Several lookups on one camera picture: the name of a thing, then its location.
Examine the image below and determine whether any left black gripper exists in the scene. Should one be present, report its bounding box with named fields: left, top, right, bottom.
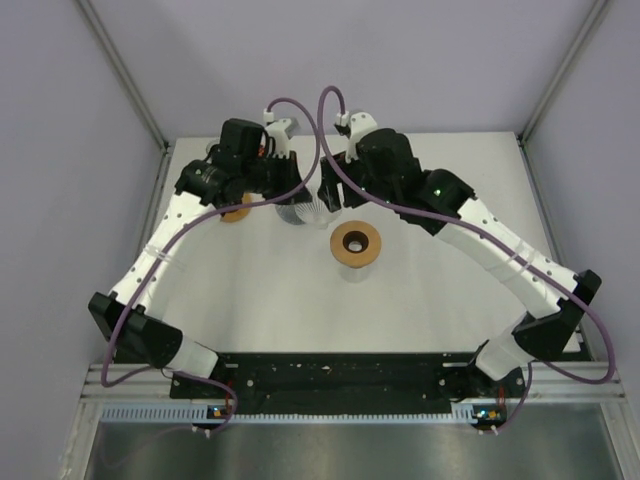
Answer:
left=239, top=149, right=310, bottom=205

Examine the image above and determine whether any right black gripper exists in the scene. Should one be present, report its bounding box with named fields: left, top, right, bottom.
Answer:
left=317, top=150, right=398, bottom=214

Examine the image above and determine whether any wooden dripper ring holder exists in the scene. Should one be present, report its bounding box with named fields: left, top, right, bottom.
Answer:
left=330, top=220, right=382, bottom=269

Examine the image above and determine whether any clear glass carafe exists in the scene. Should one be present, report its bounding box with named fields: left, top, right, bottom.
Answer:
left=340, top=265, right=374, bottom=284

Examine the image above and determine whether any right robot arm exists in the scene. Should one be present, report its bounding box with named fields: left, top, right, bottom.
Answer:
left=320, top=125, right=601, bottom=396

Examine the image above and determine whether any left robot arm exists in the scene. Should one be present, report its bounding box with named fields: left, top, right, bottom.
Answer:
left=88, top=118, right=310, bottom=397

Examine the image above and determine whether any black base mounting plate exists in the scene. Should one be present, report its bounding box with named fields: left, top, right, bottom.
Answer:
left=169, top=351, right=529, bottom=417

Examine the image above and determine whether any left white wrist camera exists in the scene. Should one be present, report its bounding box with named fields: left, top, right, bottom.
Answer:
left=263, top=110, right=299, bottom=158

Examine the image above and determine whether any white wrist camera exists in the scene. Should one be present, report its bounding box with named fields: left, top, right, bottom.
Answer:
left=263, top=110, right=299, bottom=158
left=334, top=111, right=378, bottom=163

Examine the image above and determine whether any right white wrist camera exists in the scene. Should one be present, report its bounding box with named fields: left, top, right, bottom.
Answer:
left=334, top=111, right=378, bottom=163

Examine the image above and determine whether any grey slotted cable duct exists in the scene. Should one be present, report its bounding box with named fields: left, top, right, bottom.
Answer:
left=101, top=404, right=210, bottom=423

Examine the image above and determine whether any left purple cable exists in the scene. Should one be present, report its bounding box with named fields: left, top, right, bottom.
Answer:
left=101, top=95, right=321, bottom=388

